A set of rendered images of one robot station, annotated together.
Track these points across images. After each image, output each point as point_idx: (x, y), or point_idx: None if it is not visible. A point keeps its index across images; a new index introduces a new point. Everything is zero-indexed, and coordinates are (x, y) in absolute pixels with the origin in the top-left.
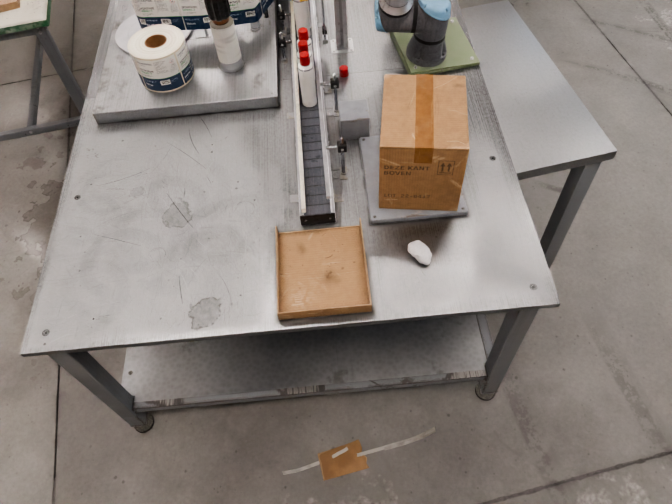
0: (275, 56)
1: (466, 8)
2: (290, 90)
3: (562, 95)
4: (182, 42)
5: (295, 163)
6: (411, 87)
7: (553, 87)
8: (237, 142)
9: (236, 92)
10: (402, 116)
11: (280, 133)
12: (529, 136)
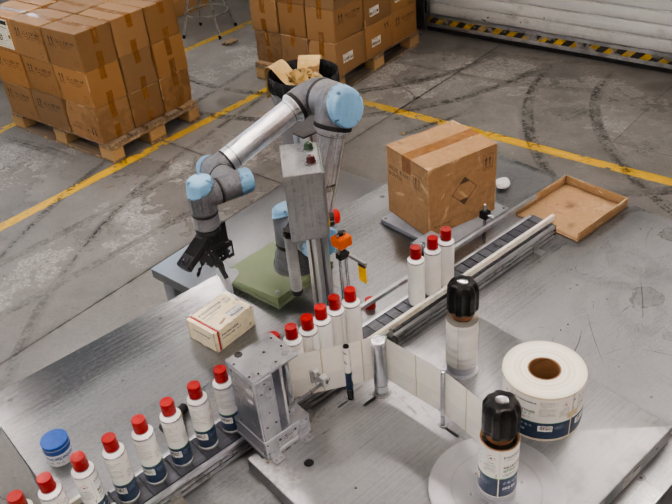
0: (410, 344)
1: (186, 285)
2: (432, 326)
3: (278, 196)
4: (517, 345)
5: (508, 271)
6: (426, 155)
7: (271, 202)
8: (535, 316)
9: (492, 336)
10: (459, 147)
11: (491, 298)
12: (341, 192)
